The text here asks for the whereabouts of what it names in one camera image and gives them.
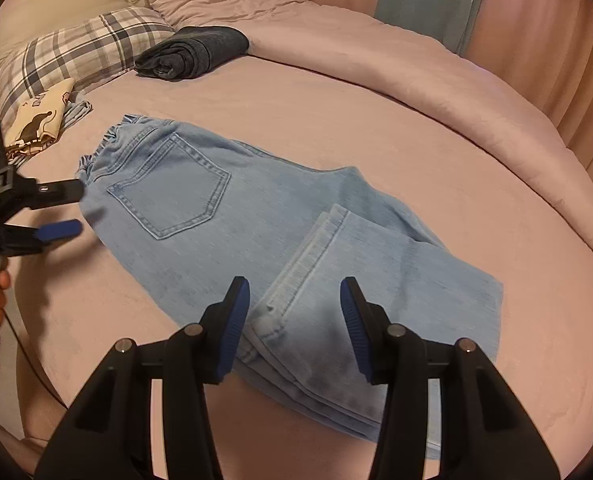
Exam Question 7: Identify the pink duvet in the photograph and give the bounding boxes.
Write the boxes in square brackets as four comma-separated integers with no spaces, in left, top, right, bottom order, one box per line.
[149,0,593,251]

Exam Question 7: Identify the pink curtain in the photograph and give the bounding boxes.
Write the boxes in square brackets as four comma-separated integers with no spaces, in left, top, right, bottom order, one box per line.
[312,0,593,169]

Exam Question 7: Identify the plaid pillow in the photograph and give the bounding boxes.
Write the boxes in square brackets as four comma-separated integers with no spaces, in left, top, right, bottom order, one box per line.
[0,6,174,130]

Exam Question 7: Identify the cream cat print cloth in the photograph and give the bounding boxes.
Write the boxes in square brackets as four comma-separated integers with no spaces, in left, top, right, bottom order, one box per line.
[4,78,75,162]

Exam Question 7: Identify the folded dark grey pants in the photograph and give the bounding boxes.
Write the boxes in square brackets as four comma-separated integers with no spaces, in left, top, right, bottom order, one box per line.
[135,26,250,81]

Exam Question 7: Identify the light blue denim jeans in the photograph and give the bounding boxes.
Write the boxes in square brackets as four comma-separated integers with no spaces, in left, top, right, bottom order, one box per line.
[78,115,503,441]

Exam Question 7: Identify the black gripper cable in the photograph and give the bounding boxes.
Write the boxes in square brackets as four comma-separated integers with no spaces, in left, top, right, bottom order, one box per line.
[3,309,70,411]

